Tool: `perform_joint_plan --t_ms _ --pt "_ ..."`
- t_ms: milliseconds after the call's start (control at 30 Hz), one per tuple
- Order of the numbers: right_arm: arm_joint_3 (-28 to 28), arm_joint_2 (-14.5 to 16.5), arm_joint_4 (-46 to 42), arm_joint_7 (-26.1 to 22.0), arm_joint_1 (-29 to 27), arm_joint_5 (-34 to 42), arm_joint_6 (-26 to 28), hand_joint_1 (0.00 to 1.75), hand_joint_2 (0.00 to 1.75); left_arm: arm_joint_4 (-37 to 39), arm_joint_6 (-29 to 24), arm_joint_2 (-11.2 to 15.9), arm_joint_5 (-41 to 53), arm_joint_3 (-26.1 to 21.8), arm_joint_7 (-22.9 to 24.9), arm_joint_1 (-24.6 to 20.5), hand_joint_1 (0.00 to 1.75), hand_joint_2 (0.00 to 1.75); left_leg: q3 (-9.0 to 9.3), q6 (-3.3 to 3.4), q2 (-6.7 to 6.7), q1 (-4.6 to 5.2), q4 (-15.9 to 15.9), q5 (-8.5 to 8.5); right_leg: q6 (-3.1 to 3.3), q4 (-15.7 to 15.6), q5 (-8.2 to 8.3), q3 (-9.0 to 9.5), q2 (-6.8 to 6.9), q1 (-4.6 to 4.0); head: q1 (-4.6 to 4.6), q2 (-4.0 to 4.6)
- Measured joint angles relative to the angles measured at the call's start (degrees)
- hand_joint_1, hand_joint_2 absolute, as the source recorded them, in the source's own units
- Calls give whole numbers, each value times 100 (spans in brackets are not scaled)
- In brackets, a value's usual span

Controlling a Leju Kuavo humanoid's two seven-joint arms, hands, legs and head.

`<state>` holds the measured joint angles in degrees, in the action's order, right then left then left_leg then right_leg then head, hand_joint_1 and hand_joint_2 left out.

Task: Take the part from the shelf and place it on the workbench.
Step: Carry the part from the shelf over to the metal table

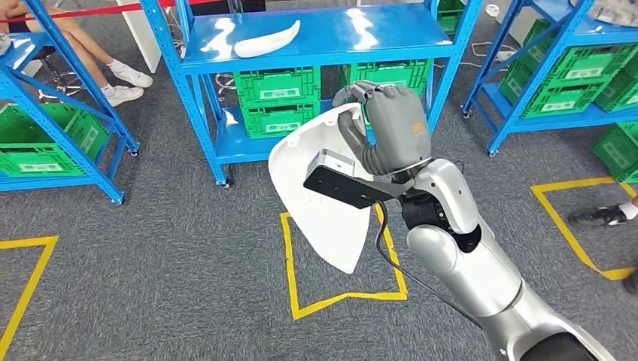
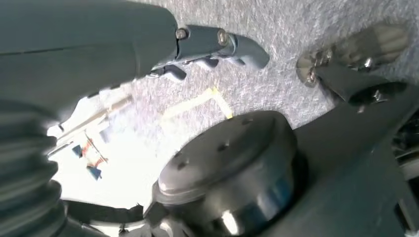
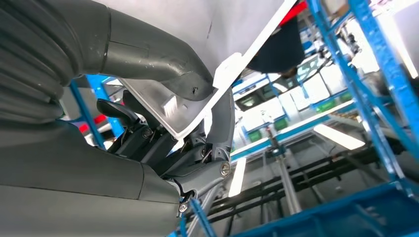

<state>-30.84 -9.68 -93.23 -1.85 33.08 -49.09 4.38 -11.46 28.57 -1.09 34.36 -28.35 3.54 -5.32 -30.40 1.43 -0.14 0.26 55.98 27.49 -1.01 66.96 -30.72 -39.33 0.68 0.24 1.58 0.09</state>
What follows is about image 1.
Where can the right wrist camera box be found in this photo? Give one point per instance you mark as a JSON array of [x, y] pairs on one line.
[[344, 187]]

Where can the blue metal shelf rack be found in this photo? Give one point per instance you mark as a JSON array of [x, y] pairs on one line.
[[319, 30], [548, 124], [50, 182]]

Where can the white plastic shell part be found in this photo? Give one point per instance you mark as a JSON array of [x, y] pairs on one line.
[[264, 45]]

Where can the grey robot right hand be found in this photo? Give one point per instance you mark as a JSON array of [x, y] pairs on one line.
[[398, 129]]

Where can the person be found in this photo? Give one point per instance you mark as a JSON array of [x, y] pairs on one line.
[[124, 74], [598, 215]]

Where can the white table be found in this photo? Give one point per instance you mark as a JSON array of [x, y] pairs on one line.
[[144, 40]]

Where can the white shell with handwriting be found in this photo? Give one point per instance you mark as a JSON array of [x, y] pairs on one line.
[[319, 234]]

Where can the yellow floor tape square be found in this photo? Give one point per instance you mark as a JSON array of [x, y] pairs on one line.
[[573, 184]]

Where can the white power strip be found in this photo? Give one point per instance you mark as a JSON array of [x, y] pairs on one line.
[[506, 55]]

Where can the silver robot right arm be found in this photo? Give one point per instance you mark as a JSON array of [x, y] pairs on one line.
[[473, 269]]

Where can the red barrier belt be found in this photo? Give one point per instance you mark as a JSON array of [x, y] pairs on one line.
[[75, 12]]

